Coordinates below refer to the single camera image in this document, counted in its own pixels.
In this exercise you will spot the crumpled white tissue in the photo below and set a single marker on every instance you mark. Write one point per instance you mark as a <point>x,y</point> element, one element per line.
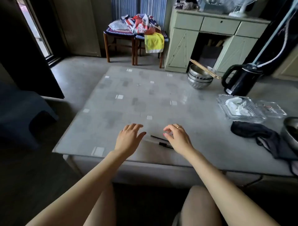
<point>236,106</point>

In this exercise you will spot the white table fan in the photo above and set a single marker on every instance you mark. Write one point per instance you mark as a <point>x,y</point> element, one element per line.
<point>241,10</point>

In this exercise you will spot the wooden stool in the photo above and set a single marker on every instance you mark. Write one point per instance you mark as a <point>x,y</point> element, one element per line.
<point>106,46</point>
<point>161,59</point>

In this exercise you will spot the person's right hand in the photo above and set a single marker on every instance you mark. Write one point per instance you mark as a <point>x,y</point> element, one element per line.
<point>180,140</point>

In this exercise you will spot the person's right thumb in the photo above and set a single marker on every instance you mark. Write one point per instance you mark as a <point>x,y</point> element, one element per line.
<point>167,136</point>

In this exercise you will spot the thin black pen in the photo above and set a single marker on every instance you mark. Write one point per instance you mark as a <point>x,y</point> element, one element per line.
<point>158,138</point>

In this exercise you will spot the clear plastic lid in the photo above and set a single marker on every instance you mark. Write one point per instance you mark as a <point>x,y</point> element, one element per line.
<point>272,110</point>

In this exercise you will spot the yellow towel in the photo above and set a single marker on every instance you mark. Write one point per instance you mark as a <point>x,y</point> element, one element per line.
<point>154,43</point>

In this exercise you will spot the black electric kettle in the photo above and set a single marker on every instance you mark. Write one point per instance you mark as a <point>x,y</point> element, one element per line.
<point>243,81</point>

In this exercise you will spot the grey door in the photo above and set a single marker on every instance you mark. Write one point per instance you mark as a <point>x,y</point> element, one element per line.
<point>76,28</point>

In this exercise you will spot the person's left forearm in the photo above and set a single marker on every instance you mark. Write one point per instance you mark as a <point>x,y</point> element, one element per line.
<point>88,186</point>

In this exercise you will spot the wooden chopstick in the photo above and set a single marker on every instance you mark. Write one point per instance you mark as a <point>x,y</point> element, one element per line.
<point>202,67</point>
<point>206,71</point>

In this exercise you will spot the steel pot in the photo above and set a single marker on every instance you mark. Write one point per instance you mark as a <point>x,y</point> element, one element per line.
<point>291,134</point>

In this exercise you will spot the blue striped curtain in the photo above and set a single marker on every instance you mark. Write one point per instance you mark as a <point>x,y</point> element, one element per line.
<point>151,8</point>

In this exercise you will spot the clear plastic container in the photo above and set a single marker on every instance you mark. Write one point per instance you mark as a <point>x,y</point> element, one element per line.
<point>232,114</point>

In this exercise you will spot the person's left hand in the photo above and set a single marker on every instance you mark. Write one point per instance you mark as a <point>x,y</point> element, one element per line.
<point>127,142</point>

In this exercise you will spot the pale green wooden desk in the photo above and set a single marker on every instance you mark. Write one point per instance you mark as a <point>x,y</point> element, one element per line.
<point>181,44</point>

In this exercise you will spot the person's right forearm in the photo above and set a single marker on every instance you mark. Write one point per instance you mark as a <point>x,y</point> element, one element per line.
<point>223,188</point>

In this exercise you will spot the person's left thumb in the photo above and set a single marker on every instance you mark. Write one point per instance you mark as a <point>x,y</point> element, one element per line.
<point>141,136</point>

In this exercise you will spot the steel bowl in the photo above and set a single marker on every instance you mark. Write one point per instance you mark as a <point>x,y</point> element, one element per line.
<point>197,85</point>
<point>197,80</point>
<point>199,71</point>

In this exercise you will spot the person's right leg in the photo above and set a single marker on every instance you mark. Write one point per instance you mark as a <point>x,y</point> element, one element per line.
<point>200,207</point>

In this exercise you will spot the dark blue plastic stool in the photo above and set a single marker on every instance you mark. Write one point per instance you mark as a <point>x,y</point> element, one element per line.
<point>21,111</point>

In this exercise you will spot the light blue pole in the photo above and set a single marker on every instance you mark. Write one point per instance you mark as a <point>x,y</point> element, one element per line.
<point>276,31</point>

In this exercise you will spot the window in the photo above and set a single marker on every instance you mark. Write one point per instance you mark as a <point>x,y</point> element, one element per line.
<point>33,25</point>

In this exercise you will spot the black cloth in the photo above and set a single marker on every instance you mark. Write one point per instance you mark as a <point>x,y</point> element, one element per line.
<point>255,132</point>

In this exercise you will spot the pile of colourful clothes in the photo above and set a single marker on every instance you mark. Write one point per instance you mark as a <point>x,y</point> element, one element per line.
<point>139,24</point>

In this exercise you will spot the black pen cap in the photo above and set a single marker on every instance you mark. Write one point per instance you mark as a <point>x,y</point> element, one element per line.
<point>165,145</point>

